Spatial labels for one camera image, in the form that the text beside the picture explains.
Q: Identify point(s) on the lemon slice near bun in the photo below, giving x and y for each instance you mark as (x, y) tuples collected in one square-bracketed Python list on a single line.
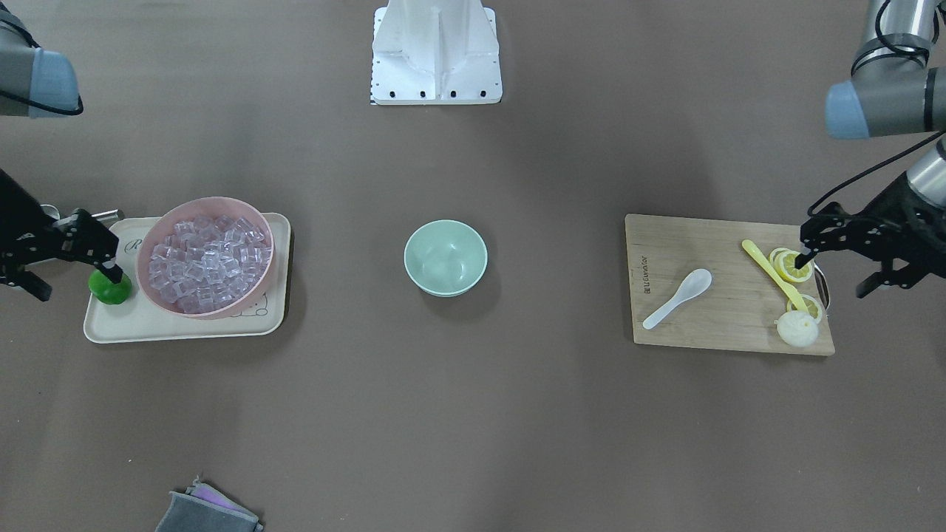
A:
[(811, 305)]

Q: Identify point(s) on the bamboo cutting board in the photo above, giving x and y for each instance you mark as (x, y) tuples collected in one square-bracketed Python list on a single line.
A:
[(738, 312)]

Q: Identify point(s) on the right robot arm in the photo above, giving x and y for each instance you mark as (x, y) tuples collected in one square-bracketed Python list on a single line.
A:
[(41, 83)]

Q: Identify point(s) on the beige plastic tray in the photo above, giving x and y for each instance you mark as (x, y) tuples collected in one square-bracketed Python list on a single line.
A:
[(139, 319)]

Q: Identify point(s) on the pink bowl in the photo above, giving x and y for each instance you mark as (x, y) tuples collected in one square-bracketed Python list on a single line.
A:
[(212, 207)]

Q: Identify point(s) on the lemon slice top stack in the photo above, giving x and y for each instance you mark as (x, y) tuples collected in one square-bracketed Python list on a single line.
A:
[(789, 272)]

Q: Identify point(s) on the pile of clear ice cubes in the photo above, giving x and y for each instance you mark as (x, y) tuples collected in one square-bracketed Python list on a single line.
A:
[(206, 264)]

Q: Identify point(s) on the green lime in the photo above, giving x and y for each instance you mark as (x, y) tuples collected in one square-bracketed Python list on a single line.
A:
[(109, 293)]

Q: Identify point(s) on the lemon slice stack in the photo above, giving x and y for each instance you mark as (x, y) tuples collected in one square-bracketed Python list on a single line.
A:
[(789, 272), (774, 253)]

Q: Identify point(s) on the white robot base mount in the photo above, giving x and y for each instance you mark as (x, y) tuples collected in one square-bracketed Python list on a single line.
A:
[(444, 53)]

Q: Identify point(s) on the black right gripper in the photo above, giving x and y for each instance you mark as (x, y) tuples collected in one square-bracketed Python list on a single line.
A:
[(22, 235)]

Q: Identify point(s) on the mint green bowl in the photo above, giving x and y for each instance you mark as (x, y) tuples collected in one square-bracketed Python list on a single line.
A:
[(445, 258)]

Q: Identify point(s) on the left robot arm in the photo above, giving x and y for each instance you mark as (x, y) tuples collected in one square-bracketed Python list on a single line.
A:
[(892, 89)]

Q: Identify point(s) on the grey folded cloth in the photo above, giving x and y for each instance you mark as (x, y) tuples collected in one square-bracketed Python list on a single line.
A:
[(202, 507)]

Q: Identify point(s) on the yellow plastic knife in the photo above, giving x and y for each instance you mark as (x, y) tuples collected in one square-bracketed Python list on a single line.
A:
[(791, 292)]

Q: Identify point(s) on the lemon slice bottom stack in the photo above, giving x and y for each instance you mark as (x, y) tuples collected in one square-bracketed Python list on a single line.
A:
[(774, 253)]

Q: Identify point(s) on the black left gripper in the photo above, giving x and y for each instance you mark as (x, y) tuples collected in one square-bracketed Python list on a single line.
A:
[(896, 209)]

